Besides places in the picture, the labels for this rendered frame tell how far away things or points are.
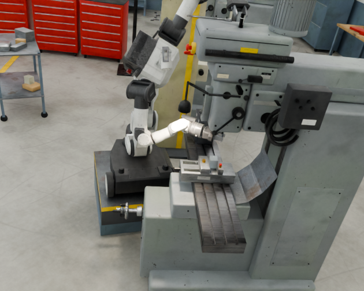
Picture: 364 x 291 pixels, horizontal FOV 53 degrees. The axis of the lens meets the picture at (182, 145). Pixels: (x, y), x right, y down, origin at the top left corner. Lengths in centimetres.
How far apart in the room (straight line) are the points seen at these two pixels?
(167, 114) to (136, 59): 190
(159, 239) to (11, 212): 151
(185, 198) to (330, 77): 111
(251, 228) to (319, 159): 67
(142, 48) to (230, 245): 124
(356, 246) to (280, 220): 143
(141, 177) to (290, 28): 157
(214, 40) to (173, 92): 216
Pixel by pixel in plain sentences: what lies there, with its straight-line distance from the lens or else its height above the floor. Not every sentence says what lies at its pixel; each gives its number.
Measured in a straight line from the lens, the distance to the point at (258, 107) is 207.
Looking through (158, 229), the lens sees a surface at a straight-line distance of 246.
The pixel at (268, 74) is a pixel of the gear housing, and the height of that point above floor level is 169.
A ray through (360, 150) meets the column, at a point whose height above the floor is 133.
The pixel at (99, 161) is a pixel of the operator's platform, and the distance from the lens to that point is 338.
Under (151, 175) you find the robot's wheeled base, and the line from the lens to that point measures 291.
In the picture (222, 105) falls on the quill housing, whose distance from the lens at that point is 204.
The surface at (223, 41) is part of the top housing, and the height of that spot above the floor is 185.
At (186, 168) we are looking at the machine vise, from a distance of 236.
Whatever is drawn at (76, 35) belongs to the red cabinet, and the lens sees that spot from 686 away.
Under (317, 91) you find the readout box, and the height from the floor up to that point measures 172.
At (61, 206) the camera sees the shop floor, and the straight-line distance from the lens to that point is 353.
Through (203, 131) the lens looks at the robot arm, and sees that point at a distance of 223.
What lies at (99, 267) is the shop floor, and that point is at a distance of 303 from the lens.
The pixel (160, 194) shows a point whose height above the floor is 71.
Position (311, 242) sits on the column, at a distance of 270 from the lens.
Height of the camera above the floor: 234
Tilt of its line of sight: 32 degrees down
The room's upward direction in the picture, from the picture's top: 8 degrees clockwise
